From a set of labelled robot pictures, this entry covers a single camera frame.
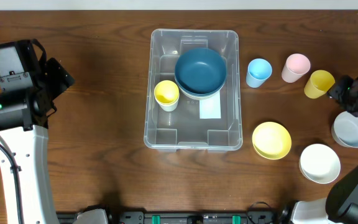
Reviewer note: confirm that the white label in bin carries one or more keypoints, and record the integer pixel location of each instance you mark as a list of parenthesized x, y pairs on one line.
[(210, 108)]

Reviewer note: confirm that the grey blue small bowl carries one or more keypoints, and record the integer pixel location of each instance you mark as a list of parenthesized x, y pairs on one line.
[(345, 130)]

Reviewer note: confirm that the clear plastic storage bin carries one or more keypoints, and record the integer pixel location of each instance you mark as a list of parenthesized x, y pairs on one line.
[(183, 128)]

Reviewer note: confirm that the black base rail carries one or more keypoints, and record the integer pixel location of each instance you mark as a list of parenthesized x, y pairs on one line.
[(137, 217)]

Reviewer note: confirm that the yellow small bowl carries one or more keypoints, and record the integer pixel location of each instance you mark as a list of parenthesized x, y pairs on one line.
[(271, 140)]

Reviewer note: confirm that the cream white cup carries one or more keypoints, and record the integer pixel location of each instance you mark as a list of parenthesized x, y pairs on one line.
[(167, 105)]

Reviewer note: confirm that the white small bowl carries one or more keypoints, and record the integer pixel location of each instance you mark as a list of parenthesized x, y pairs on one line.
[(319, 164)]

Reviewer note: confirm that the dark blue bowl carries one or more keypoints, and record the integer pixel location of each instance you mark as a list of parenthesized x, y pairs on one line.
[(200, 94), (201, 70)]

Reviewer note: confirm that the yellow cup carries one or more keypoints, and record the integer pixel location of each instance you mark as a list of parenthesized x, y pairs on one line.
[(166, 92), (318, 84)]

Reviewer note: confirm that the light blue cup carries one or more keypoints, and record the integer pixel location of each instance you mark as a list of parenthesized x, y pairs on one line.
[(258, 71)]

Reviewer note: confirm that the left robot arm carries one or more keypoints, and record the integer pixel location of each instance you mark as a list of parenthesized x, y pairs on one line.
[(23, 158)]

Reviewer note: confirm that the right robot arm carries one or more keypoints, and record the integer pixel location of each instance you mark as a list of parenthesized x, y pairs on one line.
[(341, 204)]

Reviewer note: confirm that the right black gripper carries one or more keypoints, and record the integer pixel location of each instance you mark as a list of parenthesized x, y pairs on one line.
[(337, 91)]

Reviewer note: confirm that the pink cup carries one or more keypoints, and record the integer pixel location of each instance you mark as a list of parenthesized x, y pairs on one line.
[(295, 67)]

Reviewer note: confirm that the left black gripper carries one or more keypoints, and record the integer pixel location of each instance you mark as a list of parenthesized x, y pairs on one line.
[(61, 76)]

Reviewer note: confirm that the cream green bowl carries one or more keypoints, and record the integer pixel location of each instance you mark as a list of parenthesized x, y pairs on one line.
[(197, 97)]

